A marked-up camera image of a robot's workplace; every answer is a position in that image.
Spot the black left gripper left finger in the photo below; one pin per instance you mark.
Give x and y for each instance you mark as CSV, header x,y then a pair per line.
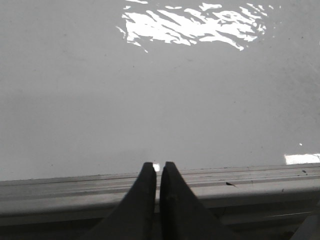
x,y
132,219

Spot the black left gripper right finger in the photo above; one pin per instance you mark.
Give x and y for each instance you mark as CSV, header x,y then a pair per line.
x,y
183,216

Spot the grey aluminium whiteboard tray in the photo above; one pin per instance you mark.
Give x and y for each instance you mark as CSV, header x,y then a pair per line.
x,y
256,203

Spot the white whiteboard surface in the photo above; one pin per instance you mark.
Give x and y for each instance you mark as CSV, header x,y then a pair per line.
x,y
94,87

